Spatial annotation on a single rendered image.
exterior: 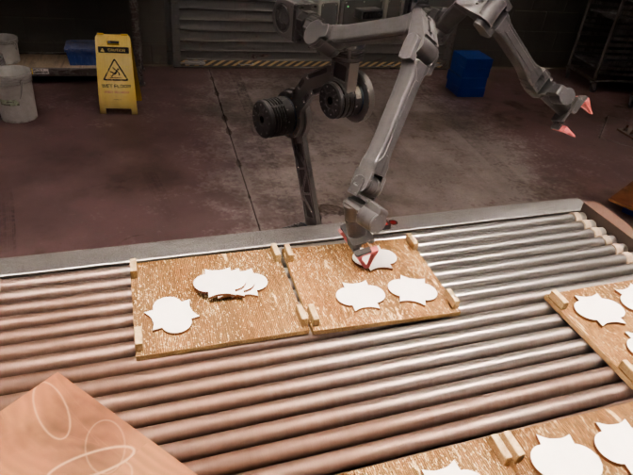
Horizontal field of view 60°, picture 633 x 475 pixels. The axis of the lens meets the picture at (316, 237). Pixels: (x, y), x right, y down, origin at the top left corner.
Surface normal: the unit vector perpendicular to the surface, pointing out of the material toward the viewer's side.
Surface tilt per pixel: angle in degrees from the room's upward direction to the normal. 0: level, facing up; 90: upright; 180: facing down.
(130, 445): 0
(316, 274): 0
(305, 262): 0
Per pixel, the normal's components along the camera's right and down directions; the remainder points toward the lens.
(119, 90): 0.20, 0.38
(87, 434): 0.09, -0.82
